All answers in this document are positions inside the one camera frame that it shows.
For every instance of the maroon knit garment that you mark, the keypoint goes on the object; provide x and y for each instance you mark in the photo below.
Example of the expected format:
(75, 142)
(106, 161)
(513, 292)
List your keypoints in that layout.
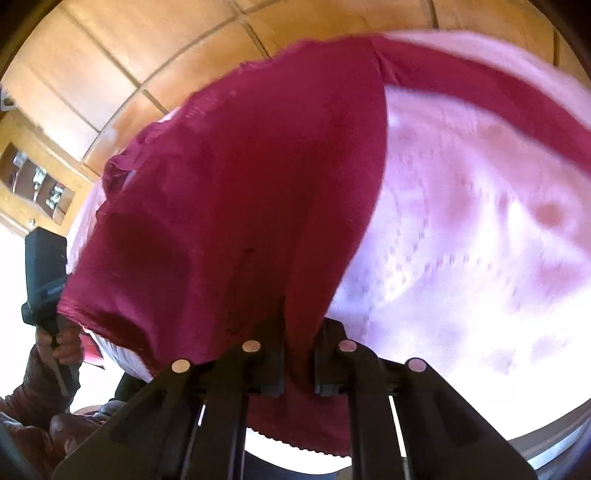
(240, 194)

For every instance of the pink patterned bedspread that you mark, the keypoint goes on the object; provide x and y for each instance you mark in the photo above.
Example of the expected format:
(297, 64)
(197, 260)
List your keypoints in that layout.
(461, 240)

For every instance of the wooden glass-door cabinet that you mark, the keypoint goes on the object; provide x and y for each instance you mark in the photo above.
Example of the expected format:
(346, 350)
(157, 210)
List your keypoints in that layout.
(32, 161)

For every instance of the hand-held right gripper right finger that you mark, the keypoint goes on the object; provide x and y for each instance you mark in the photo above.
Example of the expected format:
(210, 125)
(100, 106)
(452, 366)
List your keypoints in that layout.
(325, 369)

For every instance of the person's left forearm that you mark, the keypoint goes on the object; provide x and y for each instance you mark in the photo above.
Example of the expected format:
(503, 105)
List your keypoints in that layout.
(41, 415)

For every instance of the person's left hand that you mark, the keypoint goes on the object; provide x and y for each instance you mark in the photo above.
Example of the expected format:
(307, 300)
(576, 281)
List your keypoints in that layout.
(67, 344)

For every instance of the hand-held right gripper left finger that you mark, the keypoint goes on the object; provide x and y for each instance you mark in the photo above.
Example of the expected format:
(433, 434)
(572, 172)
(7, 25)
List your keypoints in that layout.
(271, 367)

